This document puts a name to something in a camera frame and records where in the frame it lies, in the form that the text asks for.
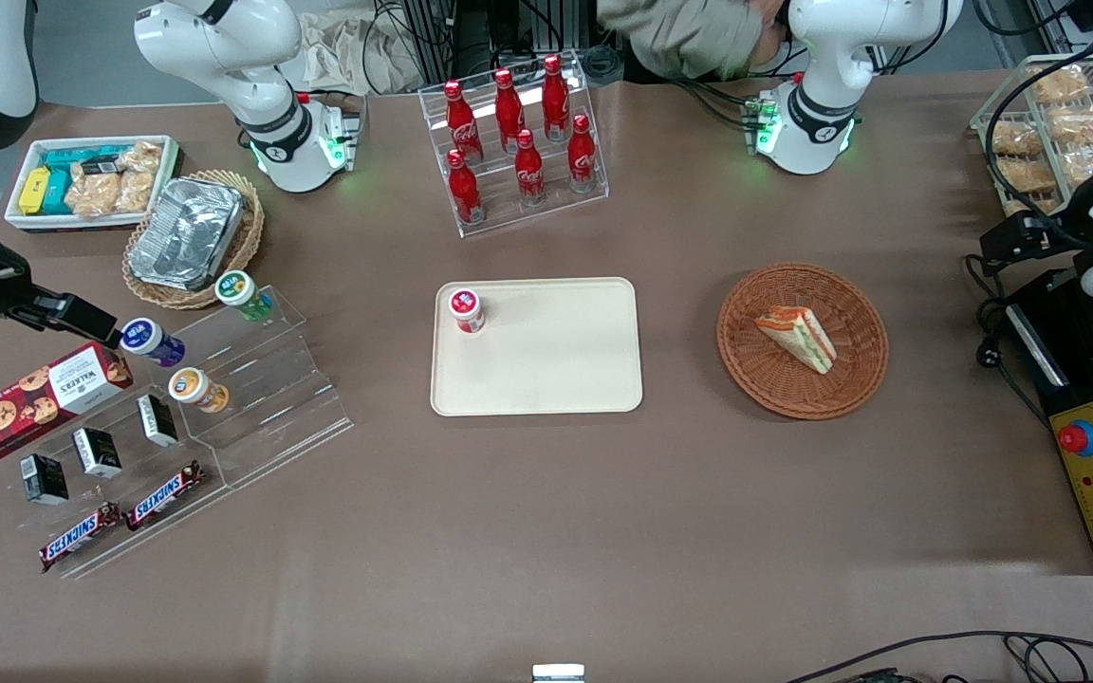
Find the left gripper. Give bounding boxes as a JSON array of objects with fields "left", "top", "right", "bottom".
[{"left": 979, "top": 213, "right": 1093, "bottom": 277}]

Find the triangular sandwich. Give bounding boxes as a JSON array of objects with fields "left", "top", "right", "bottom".
[{"left": 754, "top": 305, "right": 839, "bottom": 376}]

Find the aluminium foil tray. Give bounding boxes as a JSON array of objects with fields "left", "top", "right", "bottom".
[{"left": 128, "top": 176, "right": 245, "bottom": 291}]

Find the small wicker basket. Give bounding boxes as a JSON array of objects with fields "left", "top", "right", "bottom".
[{"left": 122, "top": 170, "right": 266, "bottom": 311}]

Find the round brown wicker basket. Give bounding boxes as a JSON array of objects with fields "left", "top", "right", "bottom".
[{"left": 716, "top": 263, "right": 890, "bottom": 421}]

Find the beige plastic tray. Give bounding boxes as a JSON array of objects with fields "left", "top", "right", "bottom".
[{"left": 430, "top": 277, "right": 645, "bottom": 418}]

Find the purple lid cup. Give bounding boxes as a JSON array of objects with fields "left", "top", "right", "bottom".
[{"left": 120, "top": 318, "right": 188, "bottom": 370}]

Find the red Walkers cookie box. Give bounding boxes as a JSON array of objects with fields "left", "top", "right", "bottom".
[{"left": 0, "top": 341, "right": 135, "bottom": 467}]

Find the white plastic snack bin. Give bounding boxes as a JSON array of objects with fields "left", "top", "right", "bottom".
[{"left": 4, "top": 135, "right": 183, "bottom": 234}]

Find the small black carton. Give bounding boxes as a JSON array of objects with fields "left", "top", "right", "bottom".
[
  {"left": 19, "top": 453, "right": 70, "bottom": 506},
  {"left": 136, "top": 394, "right": 180, "bottom": 448},
  {"left": 71, "top": 427, "right": 123, "bottom": 479}
]

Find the clear bag of crackers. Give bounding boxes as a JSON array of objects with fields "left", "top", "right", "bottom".
[
  {"left": 116, "top": 141, "right": 164, "bottom": 213},
  {"left": 65, "top": 163, "right": 122, "bottom": 218}
]

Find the orange lid cup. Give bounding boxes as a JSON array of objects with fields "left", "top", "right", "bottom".
[{"left": 168, "top": 367, "right": 231, "bottom": 415}]

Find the yellow snack box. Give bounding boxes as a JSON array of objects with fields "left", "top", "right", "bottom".
[{"left": 19, "top": 167, "right": 53, "bottom": 215}]

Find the black control box yellow panel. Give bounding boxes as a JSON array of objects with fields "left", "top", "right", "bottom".
[{"left": 1002, "top": 269, "right": 1093, "bottom": 577}]

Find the green lid cup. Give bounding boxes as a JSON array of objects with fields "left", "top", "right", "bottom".
[{"left": 214, "top": 270, "right": 275, "bottom": 323}]

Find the Snickers bar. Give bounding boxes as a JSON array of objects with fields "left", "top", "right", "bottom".
[
  {"left": 39, "top": 502, "right": 123, "bottom": 574},
  {"left": 125, "top": 460, "right": 207, "bottom": 531}
]

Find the clear acrylic step display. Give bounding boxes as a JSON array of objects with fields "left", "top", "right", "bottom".
[
  {"left": 165, "top": 285, "right": 356, "bottom": 490},
  {"left": 0, "top": 379, "right": 230, "bottom": 581}
]

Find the base connector box green light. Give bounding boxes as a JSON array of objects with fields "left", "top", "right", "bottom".
[
  {"left": 317, "top": 100, "right": 364, "bottom": 174},
  {"left": 744, "top": 93, "right": 783, "bottom": 156}
]

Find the crumpled beige paper bag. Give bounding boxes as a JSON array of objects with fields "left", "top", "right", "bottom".
[{"left": 298, "top": 9, "right": 426, "bottom": 97}]

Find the person in grey clothes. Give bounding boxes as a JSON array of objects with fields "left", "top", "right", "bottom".
[{"left": 596, "top": 0, "right": 796, "bottom": 83}]

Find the red lid cup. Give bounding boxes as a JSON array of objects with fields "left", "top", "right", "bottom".
[{"left": 449, "top": 287, "right": 487, "bottom": 336}]

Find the red cola bottle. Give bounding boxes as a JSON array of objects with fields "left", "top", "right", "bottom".
[
  {"left": 494, "top": 68, "right": 527, "bottom": 153},
  {"left": 446, "top": 149, "right": 486, "bottom": 227},
  {"left": 514, "top": 129, "right": 547, "bottom": 207},
  {"left": 567, "top": 114, "right": 600, "bottom": 194},
  {"left": 543, "top": 54, "right": 572, "bottom": 141},
  {"left": 443, "top": 80, "right": 484, "bottom": 164}
]

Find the black round roll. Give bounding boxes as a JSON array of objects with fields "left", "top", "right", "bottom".
[{"left": 583, "top": 45, "right": 625, "bottom": 88}]

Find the clear acrylic bottle rack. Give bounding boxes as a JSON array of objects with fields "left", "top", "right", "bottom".
[{"left": 417, "top": 50, "right": 610, "bottom": 239}]

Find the black power cable with plug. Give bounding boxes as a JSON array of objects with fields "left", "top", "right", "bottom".
[{"left": 962, "top": 252, "right": 1052, "bottom": 430}]

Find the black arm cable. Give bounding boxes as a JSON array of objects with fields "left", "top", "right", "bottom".
[{"left": 991, "top": 36, "right": 1093, "bottom": 249}]

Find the white wire bread rack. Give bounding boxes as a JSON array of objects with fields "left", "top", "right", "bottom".
[{"left": 970, "top": 51, "right": 1093, "bottom": 221}]

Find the black floor cable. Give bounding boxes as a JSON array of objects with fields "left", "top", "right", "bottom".
[{"left": 782, "top": 630, "right": 1093, "bottom": 683}]

